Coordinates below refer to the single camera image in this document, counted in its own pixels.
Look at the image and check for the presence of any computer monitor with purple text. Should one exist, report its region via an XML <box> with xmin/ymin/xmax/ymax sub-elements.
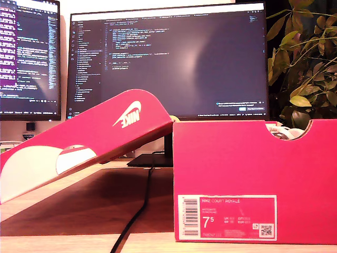
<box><xmin>0</xmin><ymin>0</ymin><xmax>62</xmax><ymax>122</ymax></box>

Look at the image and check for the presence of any small green box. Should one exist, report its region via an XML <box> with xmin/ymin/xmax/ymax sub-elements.
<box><xmin>0</xmin><ymin>141</ymin><xmax>17</xmax><ymax>155</ymax></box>

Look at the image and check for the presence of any green leafy houseplant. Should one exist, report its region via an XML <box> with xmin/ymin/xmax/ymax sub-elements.
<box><xmin>266</xmin><ymin>0</ymin><xmax>337</xmax><ymax>130</ymax></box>

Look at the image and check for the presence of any black table cable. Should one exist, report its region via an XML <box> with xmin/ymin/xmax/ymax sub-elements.
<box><xmin>110</xmin><ymin>164</ymin><xmax>156</xmax><ymax>253</ymax></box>

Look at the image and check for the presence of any large computer monitor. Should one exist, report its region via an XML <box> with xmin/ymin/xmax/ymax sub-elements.
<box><xmin>65</xmin><ymin>2</ymin><xmax>270</xmax><ymax>121</ymax></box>

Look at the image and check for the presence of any red Nike shoebox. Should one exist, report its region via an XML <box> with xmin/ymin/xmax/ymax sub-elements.
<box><xmin>0</xmin><ymin>89</ymin><xmax>337</xmax><ymax>245</ymax></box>

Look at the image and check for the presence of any white shoe with paper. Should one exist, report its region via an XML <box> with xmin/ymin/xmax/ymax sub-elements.
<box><xmin>265</xmin><ymin>123</ymin><xmax>310</xmax><ymax>141</ymax></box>

